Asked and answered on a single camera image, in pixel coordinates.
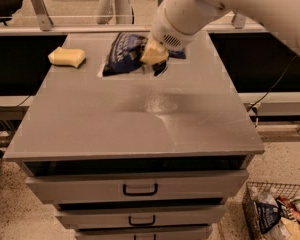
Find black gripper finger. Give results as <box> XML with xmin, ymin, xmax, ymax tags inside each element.
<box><xmin>152</xmin><ymin>61</ymin><xmax>167</xmax><ymax>77</ymax></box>

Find blue kettle chip bag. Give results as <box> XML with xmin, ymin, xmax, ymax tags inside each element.
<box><xmin>97</xmin><ymin>32</ymin><xmax>155</xmax><ymax>78</ymax></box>

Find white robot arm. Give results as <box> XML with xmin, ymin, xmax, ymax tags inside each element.
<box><xmin>141</xmin><ymin>0</ymin><xmax>300</xmax><ymax>65</ymax></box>

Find blueberry rxbar dark wrapper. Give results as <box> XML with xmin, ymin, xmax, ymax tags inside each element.
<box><xmin>169</xmin><ymin>49</ymin><xmax>186</xmax><ymax>59</ymax></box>

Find blue snack bag in basket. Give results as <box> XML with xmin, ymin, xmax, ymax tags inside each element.
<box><xmin>255</xmin><ymin>193</ymin><xmax>281</xmax><ymax>234</ymax></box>

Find red snack bag in basket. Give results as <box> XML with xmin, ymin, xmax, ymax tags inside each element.
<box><xmin>276</xmin><ymin>196</ymin><xmax>300</xmax><ymax>224</ymax></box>

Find yellow snack bag in basket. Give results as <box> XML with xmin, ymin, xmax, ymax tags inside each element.
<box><xmin>264</xmin><ymin>218</ymin><xmax>300</xmax><ymax>240</ymax></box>

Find person legs in background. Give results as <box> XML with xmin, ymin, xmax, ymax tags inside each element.
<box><xmin>96</xmin><ymin>0</ymin><xmax>134</xmax><ymax>25</ymax></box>

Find grey drawer cabinet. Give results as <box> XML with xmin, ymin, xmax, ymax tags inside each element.
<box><xmin>3</xmin><ymin>30</ymin><xmax>265</xmax><ymax>240</ymax></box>

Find yellow sponge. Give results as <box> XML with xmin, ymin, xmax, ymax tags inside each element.
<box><xmin>48</xmin><ymin>47</ymin><xmax>86</xmax><ymax>68</ymax></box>

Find middle grey drawer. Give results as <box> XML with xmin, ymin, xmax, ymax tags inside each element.
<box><xmin>56</xmin><ymin>205</ymin><xmax>226</xmax><ymax>230</ymax></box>

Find grey drawer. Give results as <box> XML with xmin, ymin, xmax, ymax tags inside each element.
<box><xmin>56</xmin><ymin>205</ymin><xmax>226</xmax><ymax>230</ymax></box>
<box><xmin>75</xmin><ymin>225</ymin><xmax>212</xmax><ymax>240</ymax></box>
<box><xmin>26</xmin><ymin>170</ymin><xmax>248</xmax><ymax>204</ymax></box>

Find top grey drawer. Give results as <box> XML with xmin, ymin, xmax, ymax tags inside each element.
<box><xmin>26</xmin><ymin>170</ymin><xmax>248</xmax><ymax>204</ymax></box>

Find bottom grey drawer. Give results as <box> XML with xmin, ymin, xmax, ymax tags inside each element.
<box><xmin>75</xmin><ymin>225</ymin><xmax>212</xmax><ymax>240</ymax></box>

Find right metal bracket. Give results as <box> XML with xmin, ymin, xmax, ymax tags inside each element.
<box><xmin>231</xmin><ymin>13</ymin><xmax>246</xmax><ymax>29</ymax></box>

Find left metal bracket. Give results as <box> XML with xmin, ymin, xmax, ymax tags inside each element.
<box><xmin>30</xmin><ymin>0</ymin><xmax>53</xmax><ymax>31</ymax></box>

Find black cable right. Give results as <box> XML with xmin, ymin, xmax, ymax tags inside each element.
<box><xmin>245</xmin><ymin>55</ymin><xmax>299</xmax><ymax>113</ymax></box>

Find wire basket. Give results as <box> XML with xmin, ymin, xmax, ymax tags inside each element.
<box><xmin>243</xmin><ymin>182</ymin><xmax>300</xmax><ymax>240</ymax></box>

